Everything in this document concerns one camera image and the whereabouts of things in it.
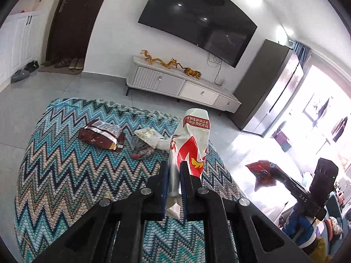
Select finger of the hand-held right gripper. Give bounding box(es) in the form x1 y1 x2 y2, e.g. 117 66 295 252
269 163 296 190

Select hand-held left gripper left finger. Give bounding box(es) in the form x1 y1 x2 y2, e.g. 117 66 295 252
33 160 170 263

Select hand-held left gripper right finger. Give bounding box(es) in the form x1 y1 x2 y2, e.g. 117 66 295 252
179 162 313 263

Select red snack wrapper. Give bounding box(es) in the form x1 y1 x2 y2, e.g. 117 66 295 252
245 160 278 193

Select white red plastic bag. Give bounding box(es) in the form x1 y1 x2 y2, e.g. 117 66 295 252
166 108 210 220

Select person's right hand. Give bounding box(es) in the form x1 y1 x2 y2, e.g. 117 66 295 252
283 209 316 250

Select small red wrapper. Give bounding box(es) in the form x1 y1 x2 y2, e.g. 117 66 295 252
131 146 156 160

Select clear yellow snack packet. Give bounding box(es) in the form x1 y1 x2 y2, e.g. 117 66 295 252
134 127 172 150

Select hanging dark clothes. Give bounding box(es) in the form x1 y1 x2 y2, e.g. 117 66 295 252
315 97 330 121

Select dark red snack packet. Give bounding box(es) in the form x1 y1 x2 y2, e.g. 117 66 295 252
78 120 124 152

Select zigzag knitted table cover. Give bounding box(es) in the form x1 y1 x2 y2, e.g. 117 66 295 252
14 98 247 263

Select silver refrigerator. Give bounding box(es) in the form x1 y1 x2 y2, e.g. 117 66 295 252
230 39 305 138

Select white television cabinet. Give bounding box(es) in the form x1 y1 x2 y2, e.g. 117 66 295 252
126 55 242 116

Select golden tiger figurine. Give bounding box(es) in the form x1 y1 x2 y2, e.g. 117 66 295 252
184 67 202 78

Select long golden dragon figurine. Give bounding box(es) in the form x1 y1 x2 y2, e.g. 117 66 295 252
141 50 168 67

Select blue curtain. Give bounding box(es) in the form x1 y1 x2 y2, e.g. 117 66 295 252
292 41 312 67

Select beige shoes pair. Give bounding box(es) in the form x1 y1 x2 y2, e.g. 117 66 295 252
68 57 86 71

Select brown doormat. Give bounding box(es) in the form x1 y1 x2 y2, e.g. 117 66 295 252
38 61 83 75

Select black sneakers pair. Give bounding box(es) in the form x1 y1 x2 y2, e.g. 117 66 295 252
23 60 39 73

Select grey slippers pair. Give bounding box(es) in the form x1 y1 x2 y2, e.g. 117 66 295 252
11 69 30 84

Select dark brown entry door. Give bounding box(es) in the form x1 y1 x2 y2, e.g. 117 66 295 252
45 0 116 61

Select white hallway cabinet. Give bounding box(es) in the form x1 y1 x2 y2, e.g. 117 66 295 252
0 0 60 94

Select black television cables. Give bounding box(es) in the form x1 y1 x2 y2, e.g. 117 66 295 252
207 52 223 86

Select black wall television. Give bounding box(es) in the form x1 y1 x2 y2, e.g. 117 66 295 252
138 0 258 68

